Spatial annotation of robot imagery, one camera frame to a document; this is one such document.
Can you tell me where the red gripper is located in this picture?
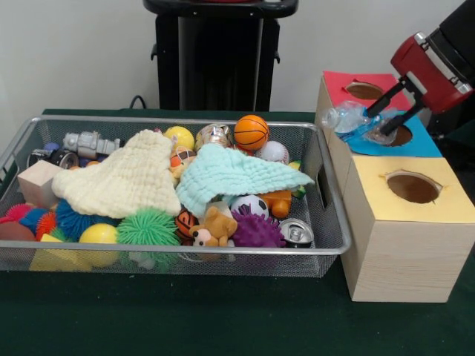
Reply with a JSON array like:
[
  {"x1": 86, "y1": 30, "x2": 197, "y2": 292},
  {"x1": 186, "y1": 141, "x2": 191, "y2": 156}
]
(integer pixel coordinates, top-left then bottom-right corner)
[{"x1": 366, "y1": 32, "x2": 474, "y2": 137}]

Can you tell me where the mint green knitted cloth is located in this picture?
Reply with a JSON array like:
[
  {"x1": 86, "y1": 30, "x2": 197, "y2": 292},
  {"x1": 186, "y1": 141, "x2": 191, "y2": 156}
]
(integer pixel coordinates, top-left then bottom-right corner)
[{"x1": 174, "y1": 143, "x2": 315, "y2": 217}]

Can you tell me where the cream knitted cloth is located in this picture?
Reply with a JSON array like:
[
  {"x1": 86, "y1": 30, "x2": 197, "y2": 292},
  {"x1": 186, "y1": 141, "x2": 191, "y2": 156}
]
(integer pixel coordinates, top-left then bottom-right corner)
[{"x1": 50, "y1": 128, "x2": 182, "y2": 220}]

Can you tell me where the wooden three-hole box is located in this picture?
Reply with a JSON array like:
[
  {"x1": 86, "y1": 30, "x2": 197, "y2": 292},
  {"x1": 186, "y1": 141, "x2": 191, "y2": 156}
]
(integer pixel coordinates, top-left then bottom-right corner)
[{"x1": 313, "y1": 70, "x2": 475, "y2": 303}]

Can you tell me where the silver mesh bin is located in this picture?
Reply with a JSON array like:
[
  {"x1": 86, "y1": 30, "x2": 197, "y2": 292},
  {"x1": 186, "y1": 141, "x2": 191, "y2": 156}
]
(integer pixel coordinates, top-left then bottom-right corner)
[{"x1": 0, "y1": 114, "x2": 352, "y2": 281}]

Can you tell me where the black stand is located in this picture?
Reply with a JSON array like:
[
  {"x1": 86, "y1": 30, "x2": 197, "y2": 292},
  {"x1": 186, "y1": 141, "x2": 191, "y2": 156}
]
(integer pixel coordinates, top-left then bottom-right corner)
[{"x1": 426, "y1": 6, "x2": 475, "y2": 131}]

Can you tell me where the dark green side-table cloth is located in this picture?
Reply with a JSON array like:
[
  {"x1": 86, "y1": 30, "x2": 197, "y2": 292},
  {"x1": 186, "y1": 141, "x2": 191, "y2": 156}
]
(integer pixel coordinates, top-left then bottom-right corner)
[{"x1": 439, "y1": 120, "x2": 475, "y2": 149}]

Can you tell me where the white toy baseball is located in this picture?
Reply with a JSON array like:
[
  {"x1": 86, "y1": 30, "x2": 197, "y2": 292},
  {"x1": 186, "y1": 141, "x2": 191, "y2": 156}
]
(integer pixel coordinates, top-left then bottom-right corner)
[{"x1": 255, "y1": 140, "x2": 289, "y2": 165}]

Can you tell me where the orange toy basketball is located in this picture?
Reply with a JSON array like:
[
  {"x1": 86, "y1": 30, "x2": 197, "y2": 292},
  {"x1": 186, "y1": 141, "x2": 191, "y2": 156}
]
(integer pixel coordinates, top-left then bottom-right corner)
[{"x1": 233, "y1": 114, "x2": 270, "y2": 151}]

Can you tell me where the silver drink can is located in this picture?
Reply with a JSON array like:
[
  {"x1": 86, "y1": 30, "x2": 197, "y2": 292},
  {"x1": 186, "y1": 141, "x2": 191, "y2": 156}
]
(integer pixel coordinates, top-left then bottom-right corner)
[{"x1": 278, "y1": 217, "x2": 315, "y2": 248}]

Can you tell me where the toy soccer ball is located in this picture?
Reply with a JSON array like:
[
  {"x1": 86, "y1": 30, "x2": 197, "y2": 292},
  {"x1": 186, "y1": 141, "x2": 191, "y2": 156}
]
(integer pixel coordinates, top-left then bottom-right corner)
[{"x1": 229, "y1": 194, "x2": 269, "y2": 220}]

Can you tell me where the purple spiky ball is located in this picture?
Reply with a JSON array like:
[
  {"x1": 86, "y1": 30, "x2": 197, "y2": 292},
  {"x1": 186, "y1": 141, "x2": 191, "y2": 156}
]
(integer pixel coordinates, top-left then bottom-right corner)
[{"x1": 230, "y1": 211, "x2": 286, "y2": 248}]

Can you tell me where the brown teddy bear plush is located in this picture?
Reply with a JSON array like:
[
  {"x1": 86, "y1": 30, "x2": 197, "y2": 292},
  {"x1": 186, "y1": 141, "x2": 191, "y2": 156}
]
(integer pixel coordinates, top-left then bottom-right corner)
[{"x1": 189, "y1": 206, "x2": 238, "y2": 248}]

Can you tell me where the dark green table cloth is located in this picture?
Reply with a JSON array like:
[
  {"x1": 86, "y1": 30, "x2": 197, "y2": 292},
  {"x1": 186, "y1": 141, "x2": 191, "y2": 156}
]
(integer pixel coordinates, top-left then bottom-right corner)
[{"x1": 0, "y1": 108, "x2": 475, "y2": 356}]

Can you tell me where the green koosh ball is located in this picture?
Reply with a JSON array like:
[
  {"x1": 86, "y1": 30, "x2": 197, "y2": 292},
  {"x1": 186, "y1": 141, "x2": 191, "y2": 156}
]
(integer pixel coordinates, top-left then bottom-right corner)
[{"x1": 117, "y1": 208, "x2": 181, "y2": 246}]

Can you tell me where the grey toy robot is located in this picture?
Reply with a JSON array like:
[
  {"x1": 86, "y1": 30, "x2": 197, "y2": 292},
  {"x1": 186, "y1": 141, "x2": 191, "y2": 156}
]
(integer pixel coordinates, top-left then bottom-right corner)
[{"x1": 62, "y1": 131, "x2": 122, "y2": 162}]

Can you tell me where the yellow smooth ball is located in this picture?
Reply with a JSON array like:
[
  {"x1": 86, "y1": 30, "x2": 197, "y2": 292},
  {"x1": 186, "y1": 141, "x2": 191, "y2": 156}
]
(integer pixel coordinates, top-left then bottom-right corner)
[{"x1": 78, "y1": 223, "x2": 119, "y2": 245}]

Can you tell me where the blue koosh ball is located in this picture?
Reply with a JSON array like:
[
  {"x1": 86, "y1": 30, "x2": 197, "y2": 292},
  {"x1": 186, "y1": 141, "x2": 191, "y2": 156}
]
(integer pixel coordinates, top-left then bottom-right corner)
[{"x1": 55, "y1": 200, "x2": 112, "y2": 241}]

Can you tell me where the wooden block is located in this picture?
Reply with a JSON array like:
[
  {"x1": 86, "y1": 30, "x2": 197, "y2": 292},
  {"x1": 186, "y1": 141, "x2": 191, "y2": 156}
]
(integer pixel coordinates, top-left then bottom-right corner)
[{"x1": 17, "y1": 159, "x2": 62, "y2": 208}]

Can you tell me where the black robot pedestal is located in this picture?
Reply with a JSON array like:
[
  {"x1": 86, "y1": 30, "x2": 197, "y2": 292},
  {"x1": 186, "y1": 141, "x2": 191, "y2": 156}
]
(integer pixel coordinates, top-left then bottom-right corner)
[{"x1": 142, "y1": 0, "x2": 300, "y2": 111}]

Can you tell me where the black cable behind table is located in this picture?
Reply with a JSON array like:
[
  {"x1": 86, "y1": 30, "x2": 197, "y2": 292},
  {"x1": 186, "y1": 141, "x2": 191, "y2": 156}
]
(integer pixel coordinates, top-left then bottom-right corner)
[{"x1": 128, "y1": 95, "x2": 150, "y2": 111}]

